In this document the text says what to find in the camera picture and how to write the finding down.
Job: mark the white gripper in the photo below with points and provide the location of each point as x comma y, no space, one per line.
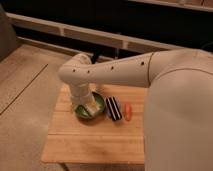
81,95

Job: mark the orange carrot toy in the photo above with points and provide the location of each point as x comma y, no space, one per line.
128,111

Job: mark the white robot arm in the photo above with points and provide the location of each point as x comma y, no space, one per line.
178,113

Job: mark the green bowl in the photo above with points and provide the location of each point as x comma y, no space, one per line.
99,102

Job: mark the black white striped block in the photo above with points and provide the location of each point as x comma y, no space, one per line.
113,109

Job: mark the wooden table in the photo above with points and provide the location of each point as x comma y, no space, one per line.
100,140

